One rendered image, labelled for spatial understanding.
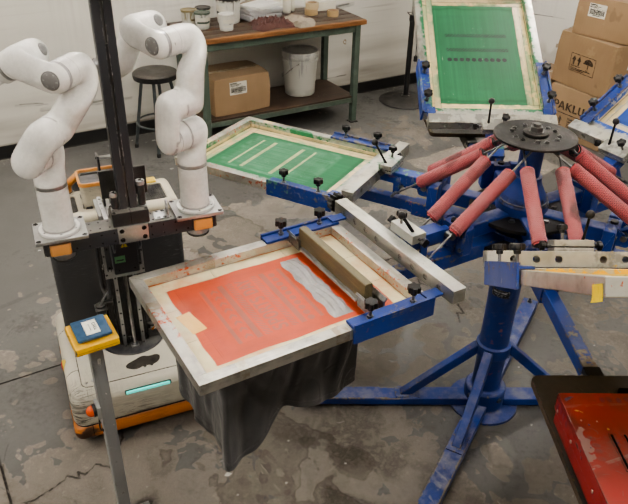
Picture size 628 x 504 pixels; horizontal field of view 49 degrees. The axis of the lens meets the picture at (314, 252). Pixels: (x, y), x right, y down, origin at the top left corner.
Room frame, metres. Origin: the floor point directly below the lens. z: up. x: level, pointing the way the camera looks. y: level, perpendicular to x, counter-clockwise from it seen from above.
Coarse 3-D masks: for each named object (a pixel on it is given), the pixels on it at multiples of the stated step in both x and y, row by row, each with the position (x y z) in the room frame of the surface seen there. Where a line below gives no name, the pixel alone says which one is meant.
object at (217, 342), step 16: (336, 288) 1.87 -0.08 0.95; (320, 304) 1.78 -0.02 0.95; (352, 304) 1.78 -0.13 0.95; (208, 320) 1.68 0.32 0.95; (320, 320) 1.70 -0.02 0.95; (336, 320) 1.70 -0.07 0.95; (208, 336) 1.61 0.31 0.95; (224, 336) 1.61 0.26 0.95; (272, 336) 1.61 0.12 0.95; (288, 336) 1.61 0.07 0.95; (208, 352) 1.53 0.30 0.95; (224, 352) 1.53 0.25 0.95; (240, 352) 1.54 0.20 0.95
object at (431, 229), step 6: (420, 228) 2.13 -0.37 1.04; (426, 228) 2.13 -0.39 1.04; (432, 228) 2.13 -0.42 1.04; (438, 228) 2.13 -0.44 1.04; (396, 234) 2.08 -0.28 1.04; (426, 234) 2.09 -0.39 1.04; (432, 234) 2.10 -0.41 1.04; (438, 234) 2.11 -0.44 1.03; (432, 240) 2.10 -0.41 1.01; (438, 240) 2.11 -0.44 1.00; (414, 246) 2.06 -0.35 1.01
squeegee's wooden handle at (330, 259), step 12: (300, 228) 2.08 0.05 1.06; (300, 240) 2.07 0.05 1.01; (312, 240) 2.00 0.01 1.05; (312, 252) 2.00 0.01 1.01; (324, 252) 1.94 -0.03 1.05; (336, 252) 1.92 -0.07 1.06; (324, 264) 1.94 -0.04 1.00; (336, 264) 1.87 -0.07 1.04; (348, 264) 1.85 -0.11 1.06; (336, 276) 1.87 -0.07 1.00; (348, 276) 1.81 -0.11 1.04; (360, 276) 1.79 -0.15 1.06; (348, 288) 1.81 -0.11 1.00; (360, 288) 1.76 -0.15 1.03; (372, 288) 1.75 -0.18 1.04
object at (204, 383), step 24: (288, 240) 2.12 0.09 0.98; (192, 264) 1.94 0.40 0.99; (216, 264) 1.97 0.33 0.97; (384, 264) 1.97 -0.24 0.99; (144, 288) 1.79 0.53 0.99; (168, 336) 1.56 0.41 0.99; (312, 336) 1.57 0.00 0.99; (336, 336) 1.58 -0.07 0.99; (192, 360) 1.46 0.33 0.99; (264, 360) 1.46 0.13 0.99; (288, 360) 1.50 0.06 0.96; (192, 384) 1.40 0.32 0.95; (216, 384) 1.38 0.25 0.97
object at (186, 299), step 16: (288, 256) 2.06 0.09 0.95; (304, 256) 2.06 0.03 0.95; (240, 272) 1.95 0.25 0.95; (256, 272) 1.95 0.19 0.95; (288, 272) 1.96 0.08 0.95; (320, 272) 1.96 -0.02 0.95; (192, 288) 1.85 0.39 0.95; (208, 288) 1.85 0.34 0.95; (304, 288) 1.86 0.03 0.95; (176, 304) 1.76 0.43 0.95; (192, 304) 1.76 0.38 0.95
